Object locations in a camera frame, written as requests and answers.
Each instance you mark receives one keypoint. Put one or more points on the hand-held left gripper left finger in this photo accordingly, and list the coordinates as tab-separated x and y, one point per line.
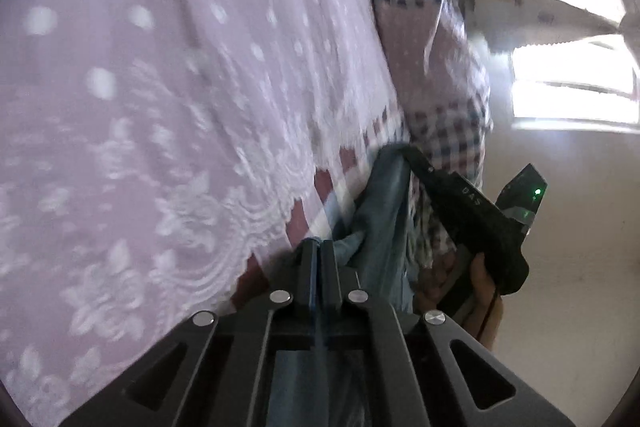
307	287

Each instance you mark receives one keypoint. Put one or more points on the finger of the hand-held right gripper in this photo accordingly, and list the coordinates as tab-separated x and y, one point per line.
422	167

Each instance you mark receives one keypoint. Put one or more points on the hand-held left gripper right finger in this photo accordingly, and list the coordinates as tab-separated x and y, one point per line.
330	297

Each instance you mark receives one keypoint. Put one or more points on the blue-grey sweatshirt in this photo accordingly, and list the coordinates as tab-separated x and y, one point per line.
385	217

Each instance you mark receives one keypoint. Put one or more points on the person's right hand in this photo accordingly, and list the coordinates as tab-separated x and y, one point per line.
487	307

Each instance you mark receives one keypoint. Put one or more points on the checked duvet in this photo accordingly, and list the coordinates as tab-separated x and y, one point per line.
435	72

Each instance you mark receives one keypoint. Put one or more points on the window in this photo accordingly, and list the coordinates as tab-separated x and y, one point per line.
565	82

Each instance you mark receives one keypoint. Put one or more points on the white printed curtain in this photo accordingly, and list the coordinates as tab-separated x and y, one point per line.
525	27

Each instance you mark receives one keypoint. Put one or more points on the checked pink bed sheet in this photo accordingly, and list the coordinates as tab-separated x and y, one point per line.
150	107

